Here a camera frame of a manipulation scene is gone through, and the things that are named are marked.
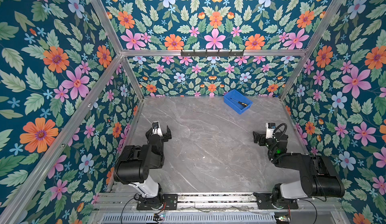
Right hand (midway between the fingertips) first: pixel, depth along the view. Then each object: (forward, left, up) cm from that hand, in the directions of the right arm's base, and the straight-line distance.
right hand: (261, 131), depth 92 cm
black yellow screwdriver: (+25, +6, -3) cm, 26 cm away
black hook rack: (+37, +31, +31) cm, 58 cm away
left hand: (+2, +63, +6) cm, 63 cm away
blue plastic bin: (+22, +13, -1) cm, 26 cm away
